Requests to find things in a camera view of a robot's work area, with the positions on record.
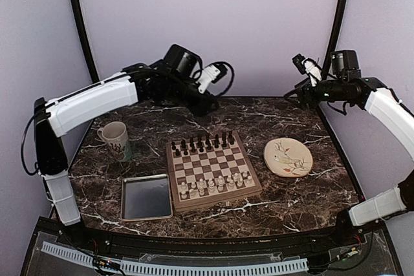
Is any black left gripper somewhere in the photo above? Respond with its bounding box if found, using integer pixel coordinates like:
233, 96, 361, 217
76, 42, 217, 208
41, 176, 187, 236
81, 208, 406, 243
166, 77, 220, 118

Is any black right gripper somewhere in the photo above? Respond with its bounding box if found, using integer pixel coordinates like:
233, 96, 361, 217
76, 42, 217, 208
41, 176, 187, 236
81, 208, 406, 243
285, 77, 347, 111

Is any white chess pawn piece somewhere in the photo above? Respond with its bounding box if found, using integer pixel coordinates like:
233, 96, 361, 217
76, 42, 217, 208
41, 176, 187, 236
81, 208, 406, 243
198, 178, 205, 196

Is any white chess king piece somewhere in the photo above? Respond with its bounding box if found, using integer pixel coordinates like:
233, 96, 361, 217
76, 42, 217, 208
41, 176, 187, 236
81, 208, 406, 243
217, 176, 225, 193

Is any white chess queen piece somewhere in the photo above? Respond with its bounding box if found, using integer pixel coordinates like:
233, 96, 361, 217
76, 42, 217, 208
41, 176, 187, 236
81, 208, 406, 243
208, 178, 216, 195

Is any white chess knight piece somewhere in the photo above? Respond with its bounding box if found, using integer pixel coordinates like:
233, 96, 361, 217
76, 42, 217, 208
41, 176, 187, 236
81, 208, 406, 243
189, 182, 197, 197

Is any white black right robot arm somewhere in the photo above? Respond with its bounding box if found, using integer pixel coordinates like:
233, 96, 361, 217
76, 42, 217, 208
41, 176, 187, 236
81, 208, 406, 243
284, 50, 413, 246

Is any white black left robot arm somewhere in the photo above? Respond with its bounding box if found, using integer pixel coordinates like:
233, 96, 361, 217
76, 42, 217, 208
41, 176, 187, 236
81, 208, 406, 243
27, 44, 228, 248

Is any dark chess pieces row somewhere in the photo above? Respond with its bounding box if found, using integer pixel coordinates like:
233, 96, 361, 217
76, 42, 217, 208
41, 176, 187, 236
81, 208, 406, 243
167, 131, 239, 157

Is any wooden chess board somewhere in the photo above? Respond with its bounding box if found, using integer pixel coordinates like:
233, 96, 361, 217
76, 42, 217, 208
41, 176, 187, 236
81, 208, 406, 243
166, 131, 263, 212

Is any round bird pattern plate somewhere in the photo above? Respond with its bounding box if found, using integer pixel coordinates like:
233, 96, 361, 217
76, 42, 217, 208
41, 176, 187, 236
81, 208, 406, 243
263, 138, 314, 178

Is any cream patterned mug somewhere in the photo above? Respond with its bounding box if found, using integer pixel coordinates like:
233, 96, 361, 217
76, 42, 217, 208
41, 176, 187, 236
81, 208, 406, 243
97, 122, 132, 162

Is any metal tray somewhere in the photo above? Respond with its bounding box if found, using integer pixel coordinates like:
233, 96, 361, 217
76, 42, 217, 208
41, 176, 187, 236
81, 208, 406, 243
120, 174, 173, 222

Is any black right frame post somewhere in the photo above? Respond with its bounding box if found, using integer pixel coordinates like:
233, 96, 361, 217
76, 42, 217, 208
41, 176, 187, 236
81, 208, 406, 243
326, 0, 353, 60

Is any black frame post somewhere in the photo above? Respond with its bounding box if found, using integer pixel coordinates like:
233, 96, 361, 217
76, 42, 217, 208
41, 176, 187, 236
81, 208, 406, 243
70, 0, 99, 83
326, 0, 353, 60

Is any black front rail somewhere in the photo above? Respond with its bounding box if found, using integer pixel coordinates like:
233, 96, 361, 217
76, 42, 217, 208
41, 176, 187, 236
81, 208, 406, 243
32, 216, 386, 257

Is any white perforated cable duct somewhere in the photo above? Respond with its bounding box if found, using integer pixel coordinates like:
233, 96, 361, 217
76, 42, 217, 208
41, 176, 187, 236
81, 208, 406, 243
41, 242, 309, 275

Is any black left frame post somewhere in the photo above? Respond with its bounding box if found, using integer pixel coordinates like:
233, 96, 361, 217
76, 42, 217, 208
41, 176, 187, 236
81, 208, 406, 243
70, 0, 99, 83

